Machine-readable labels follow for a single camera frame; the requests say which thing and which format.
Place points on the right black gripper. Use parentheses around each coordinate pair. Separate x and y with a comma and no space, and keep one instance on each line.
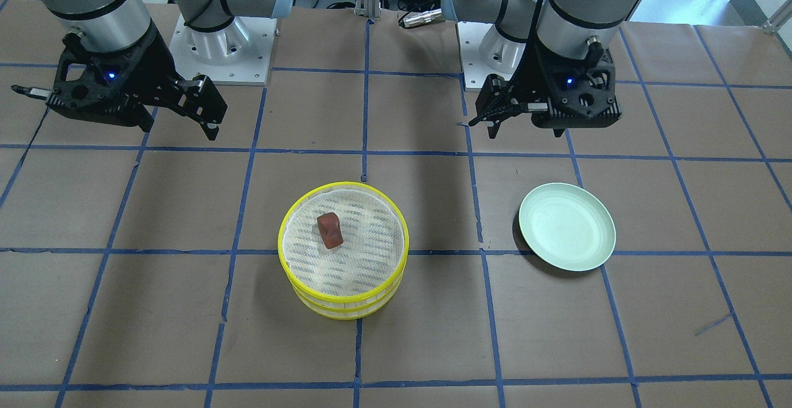
(150,63)

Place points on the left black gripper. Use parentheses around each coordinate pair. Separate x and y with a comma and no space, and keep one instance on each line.
(533,73)

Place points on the red-brown bun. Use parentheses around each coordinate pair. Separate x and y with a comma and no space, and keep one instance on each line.
(329,230)

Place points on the yellow steamer basket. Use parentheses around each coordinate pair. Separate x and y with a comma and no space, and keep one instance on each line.
(347,311)
(375,249)

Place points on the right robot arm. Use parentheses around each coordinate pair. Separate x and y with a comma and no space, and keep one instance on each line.
(112,25)

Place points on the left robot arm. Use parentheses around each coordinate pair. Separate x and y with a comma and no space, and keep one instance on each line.
(563,26)

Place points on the light green plate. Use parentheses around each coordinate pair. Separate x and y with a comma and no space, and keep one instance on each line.
(567,227)

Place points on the silver cylindrical connector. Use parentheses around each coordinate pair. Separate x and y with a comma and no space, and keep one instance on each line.
(416,19)

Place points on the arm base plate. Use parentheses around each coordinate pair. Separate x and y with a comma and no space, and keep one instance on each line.
(484,51)
(241,64)

